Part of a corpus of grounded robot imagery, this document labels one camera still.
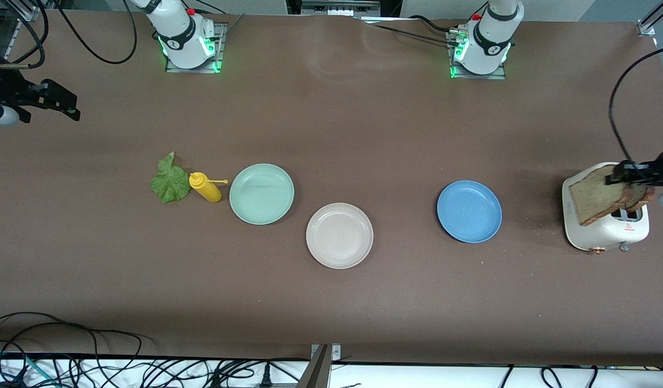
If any brown bread slice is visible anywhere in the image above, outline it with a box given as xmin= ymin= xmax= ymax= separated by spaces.
xmin=625 ymin=183 xmax=655 ymax=212
xmin=569 ymin=166 xmax=637 ymax=226

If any green lettuce leaf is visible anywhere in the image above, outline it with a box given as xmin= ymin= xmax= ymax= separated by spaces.
xmin=150 ymin=151 xmax=192 ymax=204

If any yellow squeeze bottle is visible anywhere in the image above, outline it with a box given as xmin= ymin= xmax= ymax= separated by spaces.
xmin=189 ymin=172 xmax=229 ymax=204

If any blue plate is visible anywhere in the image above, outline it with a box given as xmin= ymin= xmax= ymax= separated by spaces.
xmin=437 ymin=180 xmax=503 ymax=244

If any mint green plate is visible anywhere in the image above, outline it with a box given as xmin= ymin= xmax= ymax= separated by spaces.
xmin=229 ymin=163 xmax=295 ymax=225

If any beige plate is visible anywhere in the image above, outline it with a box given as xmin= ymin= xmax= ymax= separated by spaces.
xmin=306 ymin=203 xmax=374 ymax=269

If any white two-slot toaster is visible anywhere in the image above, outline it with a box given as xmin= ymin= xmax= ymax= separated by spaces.
xmin=561 ymin=162 xmax=650 ymax=254

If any white lower shelf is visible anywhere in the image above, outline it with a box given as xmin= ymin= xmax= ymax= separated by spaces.
xmin=0 ymin=356 xmax=663 ymax=388

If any grey metal device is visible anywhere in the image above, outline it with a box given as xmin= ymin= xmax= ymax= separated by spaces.
xmin=301 ymin=0 xmax=382 ymax=17

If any aluminium frame rail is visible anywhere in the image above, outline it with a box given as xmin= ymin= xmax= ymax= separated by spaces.
xmin=0 ymin=0 xmax=44 ymax=61

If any aluminium frame corner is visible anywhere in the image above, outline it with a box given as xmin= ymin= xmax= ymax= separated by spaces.
xmin=636 ymin=0 xmax=663 ymax=37

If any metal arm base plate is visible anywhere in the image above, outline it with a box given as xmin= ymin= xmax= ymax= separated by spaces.
xmin=446 ymin=27 xmax=507 ymax=80
xmin=164 ymin=22 xmax=227 ymax=74

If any long black floor cable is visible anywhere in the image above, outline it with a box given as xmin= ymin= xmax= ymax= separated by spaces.
xmin=0 ymin=311 xmax=143 ymax=388

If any teal cable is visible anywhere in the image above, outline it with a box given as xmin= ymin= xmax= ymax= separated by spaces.
xmin=0 ymin=350 xmax=60 ymax=388

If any black base power cable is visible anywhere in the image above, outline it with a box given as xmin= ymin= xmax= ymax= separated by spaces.
xmin=358 ymin=15 xmax=459 ymax=48

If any aluminium profile bracket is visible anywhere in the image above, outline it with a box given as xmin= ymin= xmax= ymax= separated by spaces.
xmin=296 ymin=343 xmax=341 ymax=388

